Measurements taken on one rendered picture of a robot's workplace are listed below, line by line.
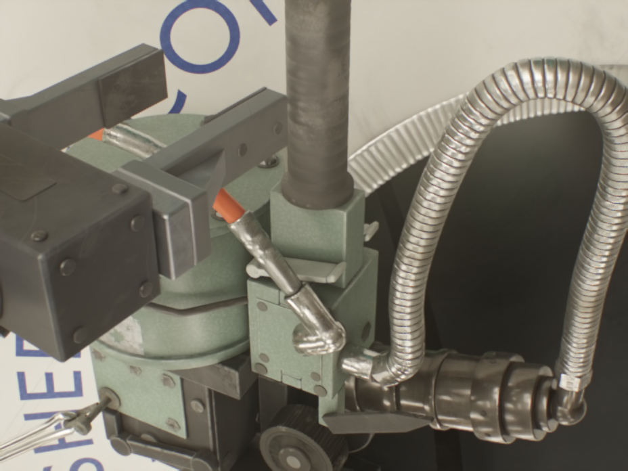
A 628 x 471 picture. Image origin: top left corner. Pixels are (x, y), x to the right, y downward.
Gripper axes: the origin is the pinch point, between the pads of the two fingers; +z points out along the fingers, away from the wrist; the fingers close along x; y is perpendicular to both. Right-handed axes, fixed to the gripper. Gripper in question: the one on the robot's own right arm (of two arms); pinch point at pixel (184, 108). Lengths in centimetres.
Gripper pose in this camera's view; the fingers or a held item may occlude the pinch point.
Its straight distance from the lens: 45.4
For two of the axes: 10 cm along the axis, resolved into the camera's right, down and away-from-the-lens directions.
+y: 0.0, 8.1, 5.8
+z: 6.1, -4.6, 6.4
